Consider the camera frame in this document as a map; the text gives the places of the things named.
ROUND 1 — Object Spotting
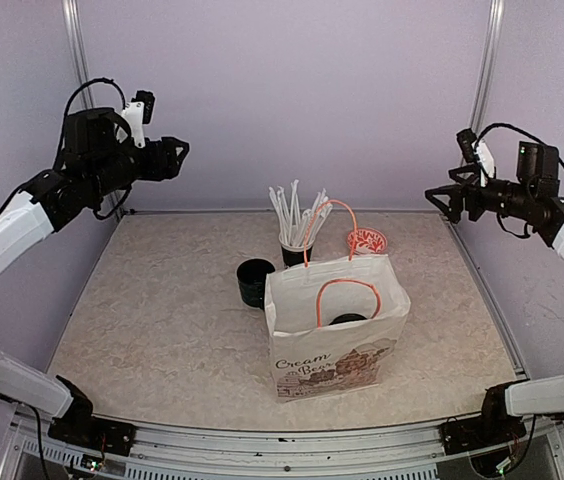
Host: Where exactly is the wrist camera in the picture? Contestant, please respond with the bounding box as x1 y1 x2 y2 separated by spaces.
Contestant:
114 90 155 149
456 128 496 187

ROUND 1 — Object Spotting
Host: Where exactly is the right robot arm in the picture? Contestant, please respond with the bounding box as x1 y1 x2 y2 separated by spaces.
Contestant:
425 128 564 444

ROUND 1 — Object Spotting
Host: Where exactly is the aluminium frame post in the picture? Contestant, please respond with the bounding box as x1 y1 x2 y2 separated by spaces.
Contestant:
469 0 505 132
61 0 90 85

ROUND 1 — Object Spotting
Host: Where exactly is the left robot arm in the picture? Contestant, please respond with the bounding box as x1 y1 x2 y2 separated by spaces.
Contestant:
0 90 190 445

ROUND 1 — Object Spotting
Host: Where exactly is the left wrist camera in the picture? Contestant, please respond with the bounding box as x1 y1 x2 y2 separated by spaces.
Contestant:
114 90 155 149

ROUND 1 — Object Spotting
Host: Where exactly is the black cup with straws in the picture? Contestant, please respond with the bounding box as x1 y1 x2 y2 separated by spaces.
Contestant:
279 235 314 268

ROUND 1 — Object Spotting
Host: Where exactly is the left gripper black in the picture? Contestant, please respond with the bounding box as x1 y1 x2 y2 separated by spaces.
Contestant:
88 136 191 199

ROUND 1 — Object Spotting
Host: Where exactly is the right aluminium frame post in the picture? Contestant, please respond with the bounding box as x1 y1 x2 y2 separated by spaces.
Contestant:
469 0 505 132

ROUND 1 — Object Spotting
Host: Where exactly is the white paper takeout bag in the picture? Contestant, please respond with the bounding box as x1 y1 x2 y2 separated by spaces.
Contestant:
263 199 412 405

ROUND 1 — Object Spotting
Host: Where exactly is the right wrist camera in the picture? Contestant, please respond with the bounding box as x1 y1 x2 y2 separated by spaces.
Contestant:
456 128 496 187

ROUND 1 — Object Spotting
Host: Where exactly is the white wrapped straws bundle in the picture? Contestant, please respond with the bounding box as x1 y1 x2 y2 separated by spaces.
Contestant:
268 180 332 249

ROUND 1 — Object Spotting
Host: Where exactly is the left aluminium frame post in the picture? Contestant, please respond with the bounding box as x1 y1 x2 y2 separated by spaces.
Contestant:
61 0 90 85

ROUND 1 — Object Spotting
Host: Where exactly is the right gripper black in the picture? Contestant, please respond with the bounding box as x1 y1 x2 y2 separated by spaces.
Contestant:
428 163 537 223

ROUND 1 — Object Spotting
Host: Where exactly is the red patterned white bowl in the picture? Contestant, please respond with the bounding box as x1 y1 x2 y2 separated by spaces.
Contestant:
346 228 388 255

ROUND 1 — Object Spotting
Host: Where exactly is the black coffee lid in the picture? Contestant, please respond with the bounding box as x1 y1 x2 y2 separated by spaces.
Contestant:
330 313 366 326

